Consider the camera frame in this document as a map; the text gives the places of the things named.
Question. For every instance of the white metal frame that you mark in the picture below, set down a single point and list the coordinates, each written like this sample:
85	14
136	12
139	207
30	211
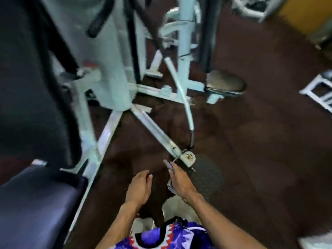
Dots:
254	14
313	88

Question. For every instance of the pale grey machine frame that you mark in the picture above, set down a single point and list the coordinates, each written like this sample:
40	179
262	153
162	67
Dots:
114	75

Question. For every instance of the person's right forearm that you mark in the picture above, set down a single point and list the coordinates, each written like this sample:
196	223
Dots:
220	225

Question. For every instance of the purple patterned shirt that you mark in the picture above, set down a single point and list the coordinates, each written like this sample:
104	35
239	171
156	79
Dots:
181	235

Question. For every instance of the black waist pouch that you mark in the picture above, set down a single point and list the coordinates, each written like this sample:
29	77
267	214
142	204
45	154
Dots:
179	220

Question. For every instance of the worn black rounded seat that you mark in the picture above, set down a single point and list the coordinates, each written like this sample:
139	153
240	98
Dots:
225	81

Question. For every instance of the person's left hand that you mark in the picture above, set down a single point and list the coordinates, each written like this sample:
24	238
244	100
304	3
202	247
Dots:
140	189

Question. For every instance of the black upright pad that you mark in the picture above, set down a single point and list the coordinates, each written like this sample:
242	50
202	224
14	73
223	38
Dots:
208	36

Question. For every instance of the white object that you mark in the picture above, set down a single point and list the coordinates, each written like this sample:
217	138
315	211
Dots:
316	242

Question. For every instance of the black textured foot plate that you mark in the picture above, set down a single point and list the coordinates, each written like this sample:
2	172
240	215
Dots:
207	178

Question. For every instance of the olive green trousers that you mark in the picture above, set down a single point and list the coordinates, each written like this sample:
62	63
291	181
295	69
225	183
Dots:
176	207

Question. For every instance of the grey cleaning cloth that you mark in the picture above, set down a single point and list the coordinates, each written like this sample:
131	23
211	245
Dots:
168	165

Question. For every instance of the person's left forearm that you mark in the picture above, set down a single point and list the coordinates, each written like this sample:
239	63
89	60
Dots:
116	230

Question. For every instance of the person's right hand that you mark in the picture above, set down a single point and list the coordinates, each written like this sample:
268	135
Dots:
184	186

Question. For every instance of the black padded backrest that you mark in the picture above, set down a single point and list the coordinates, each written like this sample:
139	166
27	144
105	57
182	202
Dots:
26	101

